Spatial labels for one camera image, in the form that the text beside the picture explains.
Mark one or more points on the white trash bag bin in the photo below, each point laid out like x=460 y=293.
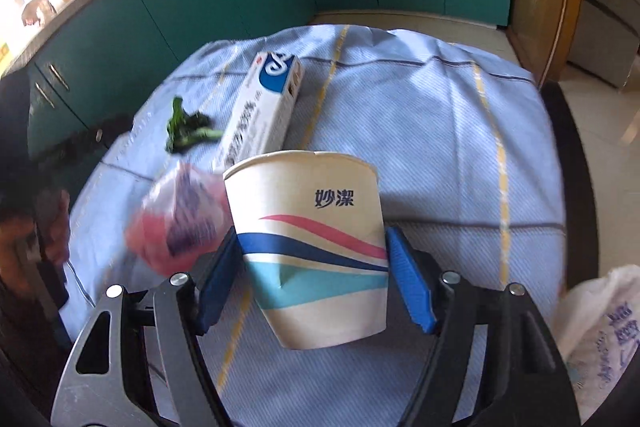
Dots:
x=596 y=329

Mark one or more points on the green vegetable scrap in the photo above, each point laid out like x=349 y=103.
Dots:
x=185 y=130

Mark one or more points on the silver refrigerator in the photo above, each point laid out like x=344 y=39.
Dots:
x=606 y=39

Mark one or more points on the blue checked tablecloth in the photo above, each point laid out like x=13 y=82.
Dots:
x=449 y=143

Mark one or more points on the pink plastic bag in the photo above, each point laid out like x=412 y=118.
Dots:
x=185 y=215

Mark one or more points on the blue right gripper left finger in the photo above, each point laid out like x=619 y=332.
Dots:
x=214 y=275

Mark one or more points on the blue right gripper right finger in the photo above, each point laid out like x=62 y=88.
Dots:
x=415 y=289

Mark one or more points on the person's left hand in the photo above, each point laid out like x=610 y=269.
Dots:
x=55 y=241

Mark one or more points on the white striped paper cup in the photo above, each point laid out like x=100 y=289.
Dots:
x=311 y=231

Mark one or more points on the white toothpaste box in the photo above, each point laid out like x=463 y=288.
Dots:
x=262 y=110

